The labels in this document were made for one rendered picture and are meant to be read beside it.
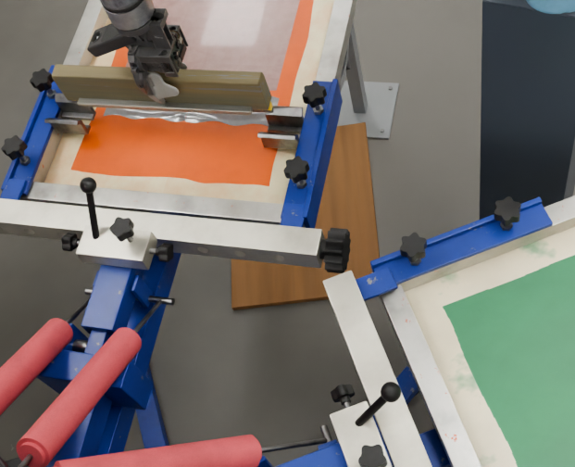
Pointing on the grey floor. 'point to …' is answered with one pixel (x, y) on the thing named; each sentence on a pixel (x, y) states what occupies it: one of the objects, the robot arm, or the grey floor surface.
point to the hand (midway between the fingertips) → (161, 89)
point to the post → (367, 98)
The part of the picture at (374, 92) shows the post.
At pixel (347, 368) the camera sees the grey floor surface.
